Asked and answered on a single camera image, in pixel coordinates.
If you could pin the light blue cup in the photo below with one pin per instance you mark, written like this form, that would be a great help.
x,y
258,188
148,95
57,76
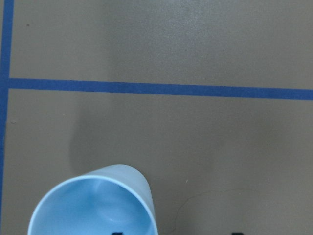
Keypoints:
x,y
116,198

